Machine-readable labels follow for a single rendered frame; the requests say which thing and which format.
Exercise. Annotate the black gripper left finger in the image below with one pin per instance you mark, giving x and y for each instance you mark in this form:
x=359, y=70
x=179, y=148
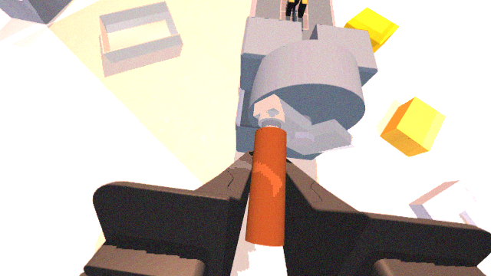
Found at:
x=210, y=216

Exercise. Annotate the yellow rectangular block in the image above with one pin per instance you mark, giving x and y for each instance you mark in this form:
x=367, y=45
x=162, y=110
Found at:
x=379, y=28

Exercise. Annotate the yellow cube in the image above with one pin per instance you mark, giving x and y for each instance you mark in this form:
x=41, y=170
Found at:
x=413, y=128

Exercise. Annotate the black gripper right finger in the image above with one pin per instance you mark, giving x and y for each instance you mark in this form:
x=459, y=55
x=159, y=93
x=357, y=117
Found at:
x=325, y=236

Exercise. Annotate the cream shallow open tray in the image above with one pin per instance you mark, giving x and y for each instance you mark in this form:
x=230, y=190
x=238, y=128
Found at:
x=136, y=31

